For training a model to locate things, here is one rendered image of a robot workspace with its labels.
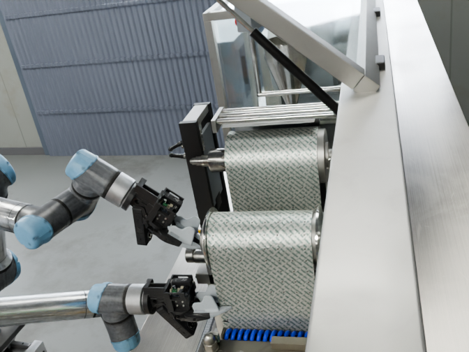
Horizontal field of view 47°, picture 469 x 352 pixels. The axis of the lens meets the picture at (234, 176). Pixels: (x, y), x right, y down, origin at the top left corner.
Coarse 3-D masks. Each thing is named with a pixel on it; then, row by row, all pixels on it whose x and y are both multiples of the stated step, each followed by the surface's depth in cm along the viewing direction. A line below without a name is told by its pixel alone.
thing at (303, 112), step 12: (240, 108) 144; (252, 108) 143; (264, 108) 143; (276, 108) 142; (288, 108) 141; (300, 108) 137; (312, 108) 136; (324, 108) 135; (216, 120) 140; (228, 120) 139; (240, 120) 138; (252, 120) 137; (264, 120) 136; (276, 120) 136; (288, 120) 136; (300, 120) 135; (312, 120) 134; (216, 132) 140
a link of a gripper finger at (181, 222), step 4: (180, 216) 129; (176, 220) 130; (180, 220) 130; (184, 220) 129; (188, 220) 129; (192, 220) 129; (196, 220) 129; (172, 224) 131; (176, 224) 130; (180, 224) 130; (184, 224) 130; (188, 224) 130; (192, 224) 129; (196, 224) 129; (196, 228) 130; (196, 232) 130; (196, 236) 130; (196, 240) 130
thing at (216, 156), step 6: (210, 150) 145; (216, 150) 144; (222, 150) 144; (210, 156) 143; (216, 156) 143; (222, 156) 143; (210, 162) 143; (216, 162) 143; (222, 162) 143; (210, 168) 144; (216, 168) 144; (222, 168) 144
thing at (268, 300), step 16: (224, 272) 124; (240, 272) 123; (256, 272) 122; (272, 272) 121; (288, 272) 120; (304, 272) 119; (224, 288) 126; (240, 288) 125; (256, 288) 124; (272, 288) 123; (288, 288) 122; (304, 288) 121; (224, 304) 128; (240, 304) 127; (256, 304) 126; (272, 304) 125; (288, 304) 124; (304, 304) 123; (224, 320) 130; (240, 320) 129; (256, 320) 128; (272, 320) 127; (288, 320) 126; (304, 320) 125
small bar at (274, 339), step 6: (276, 336) 124; (276, 342) 122; (282, 342) 122; (288, 342) 122; (294, 342) 122; (300, 342) 121; (276, 348) 123; (282, 348) 122; (288, 348) 122; (294, 348) 122; (300, 348) 121
